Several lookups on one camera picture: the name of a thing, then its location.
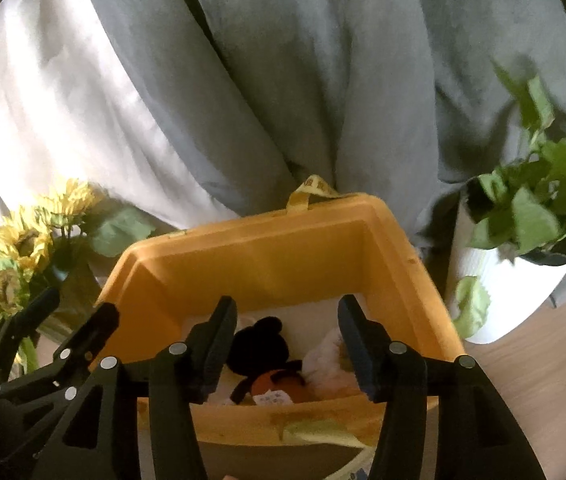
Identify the orange plastic crate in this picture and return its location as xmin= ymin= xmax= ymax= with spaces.
xmin=93 ymin=173 xmax=467 ymax=461

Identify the grey curtain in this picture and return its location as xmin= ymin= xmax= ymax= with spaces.
xmin=0 ymin=0 xmax=566 ymax=309

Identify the sunflower bouquet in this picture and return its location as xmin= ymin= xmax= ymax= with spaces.
xmin=0 ymin=178 xmax=157 ymax=376

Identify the white plant pot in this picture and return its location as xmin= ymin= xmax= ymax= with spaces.
xmin=445 ymin=200 xmax=566 ymax=344

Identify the green pothos plant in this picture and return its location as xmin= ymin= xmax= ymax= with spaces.
xmin=451 ymin=62 xmax=566 ymax=338

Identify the white fluffy slipper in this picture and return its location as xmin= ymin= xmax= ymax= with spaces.
xmin=301 ymin=328 xmax=361 ymax=400

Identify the Mickey Mouse plush toy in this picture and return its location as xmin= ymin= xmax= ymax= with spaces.
xmin=225 ymin=316 xmax=315 ymax=405

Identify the beige curtain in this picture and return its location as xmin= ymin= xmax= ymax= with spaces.
xmin=0 ymin=0 xmax=237 ymax=334

